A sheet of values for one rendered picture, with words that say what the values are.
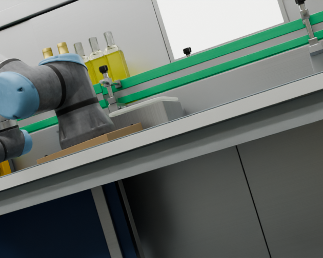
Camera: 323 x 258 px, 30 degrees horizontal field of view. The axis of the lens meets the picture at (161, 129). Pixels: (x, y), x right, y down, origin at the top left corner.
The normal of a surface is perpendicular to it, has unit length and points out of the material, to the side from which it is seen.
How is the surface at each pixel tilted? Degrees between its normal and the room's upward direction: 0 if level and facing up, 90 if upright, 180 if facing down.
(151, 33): 90
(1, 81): 100
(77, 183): 90
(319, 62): 90
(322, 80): 90
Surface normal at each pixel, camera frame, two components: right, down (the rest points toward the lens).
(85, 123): 0.12, -0.36
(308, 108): -0.38, 0.07
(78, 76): 0.70, -0.25
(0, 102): -0.52, 0.30
